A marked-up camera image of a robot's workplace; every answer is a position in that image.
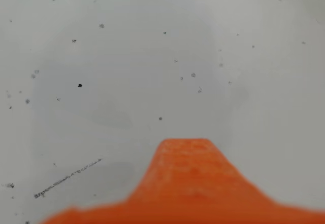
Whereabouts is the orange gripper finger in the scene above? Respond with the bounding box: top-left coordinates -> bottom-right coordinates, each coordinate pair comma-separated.
38,138 -> 325,224

